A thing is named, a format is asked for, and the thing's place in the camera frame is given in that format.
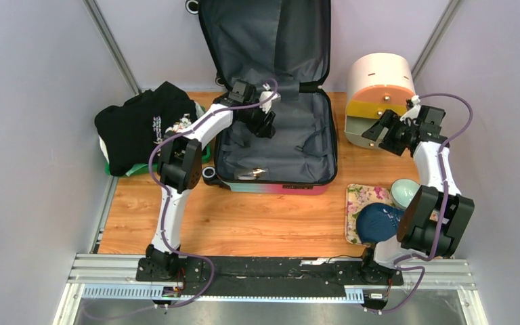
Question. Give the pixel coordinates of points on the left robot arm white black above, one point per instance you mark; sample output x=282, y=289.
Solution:
x=179, y=166

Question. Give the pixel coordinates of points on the dark blue plate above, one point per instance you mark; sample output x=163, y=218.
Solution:
x=377, y=222

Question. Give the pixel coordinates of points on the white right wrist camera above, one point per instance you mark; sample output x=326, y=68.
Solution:
x=413, y=108

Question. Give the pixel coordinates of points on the round pastel drawer cabinet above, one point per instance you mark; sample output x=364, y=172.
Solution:
x=376, y=82

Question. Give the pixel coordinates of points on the light green saucer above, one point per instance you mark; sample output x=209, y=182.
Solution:
x=403, y=191

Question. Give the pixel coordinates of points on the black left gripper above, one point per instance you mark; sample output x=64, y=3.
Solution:
x=264, y=130

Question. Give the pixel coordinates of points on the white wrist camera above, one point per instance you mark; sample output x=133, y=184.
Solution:
x=266, y=98
x=413, y=108

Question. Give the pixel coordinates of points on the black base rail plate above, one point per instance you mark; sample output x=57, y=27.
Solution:
x=271, y=277

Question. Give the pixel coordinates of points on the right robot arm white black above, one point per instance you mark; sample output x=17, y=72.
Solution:
x=437, y=217

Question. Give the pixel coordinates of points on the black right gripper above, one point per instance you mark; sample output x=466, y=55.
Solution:
x=389, y=119

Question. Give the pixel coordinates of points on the green plastic tray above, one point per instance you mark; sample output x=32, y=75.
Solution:
x=206, y=156

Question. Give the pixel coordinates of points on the white cloth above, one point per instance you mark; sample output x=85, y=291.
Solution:
x=103, y=149

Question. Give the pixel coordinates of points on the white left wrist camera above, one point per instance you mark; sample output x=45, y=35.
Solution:
x=266, y=98

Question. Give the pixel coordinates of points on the black floral print garment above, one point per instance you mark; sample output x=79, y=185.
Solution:
x=132, y=130

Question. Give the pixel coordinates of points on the floral pattern tray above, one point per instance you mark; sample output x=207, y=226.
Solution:
x=357, y=197

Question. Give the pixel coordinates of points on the green tie-dye garment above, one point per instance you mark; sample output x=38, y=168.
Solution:
x=137, y=169

